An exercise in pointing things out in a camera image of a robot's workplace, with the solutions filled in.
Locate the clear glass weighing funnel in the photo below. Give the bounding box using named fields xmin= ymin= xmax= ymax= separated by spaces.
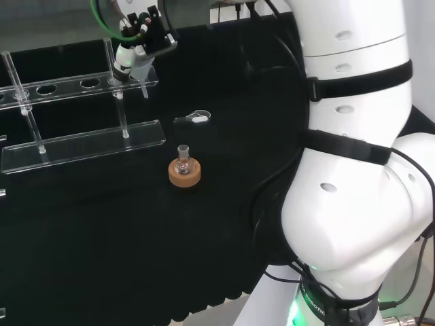
xmin=173 ymin=109 xmax=212 ymax=125

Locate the black bench cloth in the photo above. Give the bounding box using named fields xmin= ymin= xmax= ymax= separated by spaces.
xmin=0 ymin=13 xmax=435 ymax=326

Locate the white robot pedestal panel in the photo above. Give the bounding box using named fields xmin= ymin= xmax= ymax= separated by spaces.
xmin=234 ymin=264 xmax=303 ymax=326

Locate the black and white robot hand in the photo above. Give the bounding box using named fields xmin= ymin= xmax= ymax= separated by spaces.
xmin=114 ymin=6 xmax=177 ymax=82

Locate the clear acrylic funnel stand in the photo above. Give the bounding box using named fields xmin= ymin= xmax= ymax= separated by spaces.
xmin=0 ymin=37 xmax=167 ymax=175

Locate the cork ring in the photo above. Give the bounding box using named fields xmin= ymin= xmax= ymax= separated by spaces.
xmin=168 ymin=159 xmax=202 ymax=187

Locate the green cable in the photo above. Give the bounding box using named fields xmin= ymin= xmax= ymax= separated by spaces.
xmin=89 ymin=0 xmax=147 ymax=45

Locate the small round-bottom glass flask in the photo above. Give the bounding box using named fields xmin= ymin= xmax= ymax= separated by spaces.
xmin=174 ymin=144 xmax=195 ymax=176

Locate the translucent plastic funnel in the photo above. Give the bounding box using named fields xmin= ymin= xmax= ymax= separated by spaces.
xmin=130 ymin=56 xmax=158 ymax=99

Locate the silver metal connector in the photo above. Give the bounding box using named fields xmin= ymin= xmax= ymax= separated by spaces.
xmin=383 ymin=315 xmax=422 ymax=326

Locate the grey cable with plug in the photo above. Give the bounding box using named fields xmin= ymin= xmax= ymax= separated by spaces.
xmin=379 ymin=234 xmax=430 ymax=310

